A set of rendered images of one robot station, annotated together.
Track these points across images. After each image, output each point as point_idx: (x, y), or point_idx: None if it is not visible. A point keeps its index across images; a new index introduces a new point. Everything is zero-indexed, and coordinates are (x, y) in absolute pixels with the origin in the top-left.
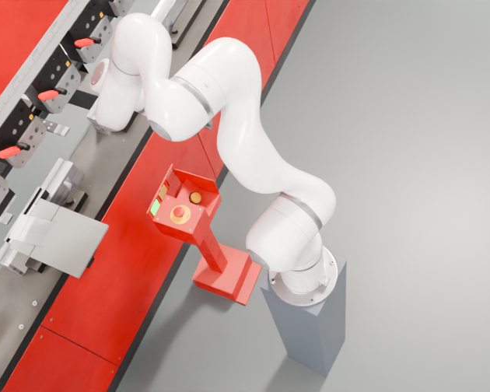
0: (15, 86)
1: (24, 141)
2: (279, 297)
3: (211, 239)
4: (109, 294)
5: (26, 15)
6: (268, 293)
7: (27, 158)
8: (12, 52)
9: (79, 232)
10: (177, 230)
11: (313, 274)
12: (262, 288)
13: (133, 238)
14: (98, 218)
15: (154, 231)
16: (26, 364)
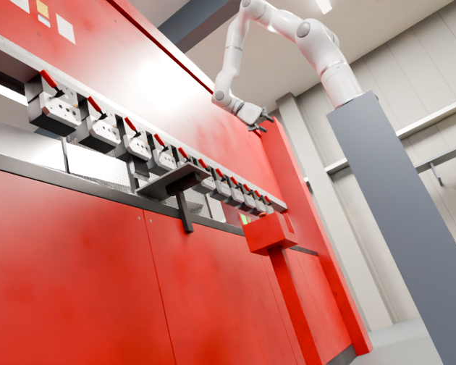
0: (169, 137)
1: (165, 156)
2: (341, 104)
3: (300, 295)
4: (199, 301)
5: (180, 129)
6: (334, 116)
7: (164, 163)
8: (171, 129)
9: None
10: (263, 219)
11: (351, 74)
12: (328, 115)
13: (224, 287)
14: (200, 219)
15: (244, 319)
16: (119, 216)
